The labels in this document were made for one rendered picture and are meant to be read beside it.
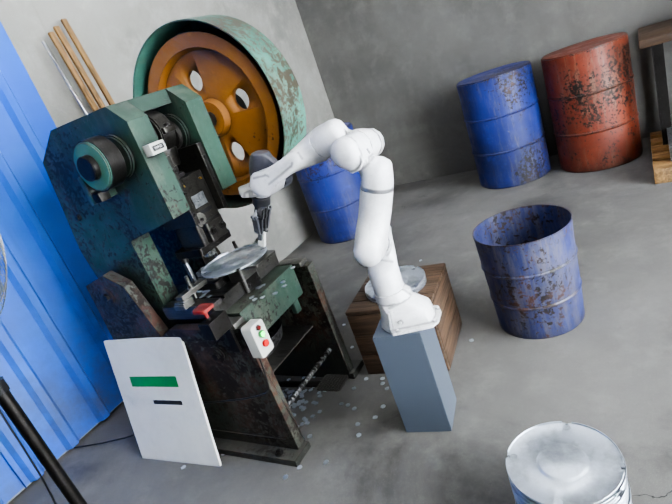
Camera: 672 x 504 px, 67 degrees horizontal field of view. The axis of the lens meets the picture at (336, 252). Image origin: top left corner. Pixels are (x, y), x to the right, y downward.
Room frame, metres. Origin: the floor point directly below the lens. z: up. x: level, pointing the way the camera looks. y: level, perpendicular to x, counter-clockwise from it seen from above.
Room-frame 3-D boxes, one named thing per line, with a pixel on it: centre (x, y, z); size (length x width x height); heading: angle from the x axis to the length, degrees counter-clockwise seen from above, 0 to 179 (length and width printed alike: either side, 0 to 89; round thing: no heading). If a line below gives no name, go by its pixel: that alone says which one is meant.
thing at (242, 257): (2.02, 0.41, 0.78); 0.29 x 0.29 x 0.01
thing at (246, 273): (1.99, 0.37, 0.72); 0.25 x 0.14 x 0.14; 54
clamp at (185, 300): (1.95, 0.61, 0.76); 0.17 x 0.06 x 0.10; 144
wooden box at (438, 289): (2.14, -0.21, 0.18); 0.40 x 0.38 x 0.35; 61
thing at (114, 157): (1.90, 0.67, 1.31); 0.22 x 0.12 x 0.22; 54
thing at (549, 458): (1.02, -0.37, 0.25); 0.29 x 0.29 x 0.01
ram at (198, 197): (2.07, 0.48, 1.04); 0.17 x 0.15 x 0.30; 54
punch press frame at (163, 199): (2.18, 0.63, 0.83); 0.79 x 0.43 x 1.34; 54
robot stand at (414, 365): (1.65, -0.13, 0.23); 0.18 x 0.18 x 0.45; 64
